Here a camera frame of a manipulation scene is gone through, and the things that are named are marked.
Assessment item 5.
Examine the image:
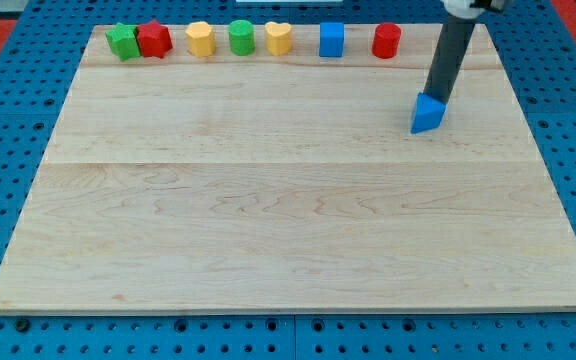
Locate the blue triangle block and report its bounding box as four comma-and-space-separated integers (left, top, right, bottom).
410, 93, 447, 134

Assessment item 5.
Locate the red cylinder block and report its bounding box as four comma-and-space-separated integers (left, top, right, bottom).
372, 22, 402, 59

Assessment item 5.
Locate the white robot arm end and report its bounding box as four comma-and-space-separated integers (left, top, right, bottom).
441, 0, 514, 20

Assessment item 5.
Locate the light wooden board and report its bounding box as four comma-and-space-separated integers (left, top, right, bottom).
0, 24, 576, 316

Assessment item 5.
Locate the yellow heart block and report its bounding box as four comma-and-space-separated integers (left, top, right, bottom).
264, 21, 292, 56

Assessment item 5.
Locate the blue cube block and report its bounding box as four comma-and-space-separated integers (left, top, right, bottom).
319, 22, 345, 58

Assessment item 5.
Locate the green cylinder block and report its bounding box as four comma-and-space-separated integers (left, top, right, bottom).
228, 19, 255, 56

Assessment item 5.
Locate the yellow hexagon block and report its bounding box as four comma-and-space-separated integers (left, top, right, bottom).
185, 21, 216, 58

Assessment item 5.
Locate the red star block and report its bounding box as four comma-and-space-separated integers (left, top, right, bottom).
137, 19, 173, 59

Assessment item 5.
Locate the green star block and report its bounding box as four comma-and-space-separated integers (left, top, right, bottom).
105, 23, 141, 61

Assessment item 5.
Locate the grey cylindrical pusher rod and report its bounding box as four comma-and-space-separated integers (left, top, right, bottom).
424, 14, 476, 104

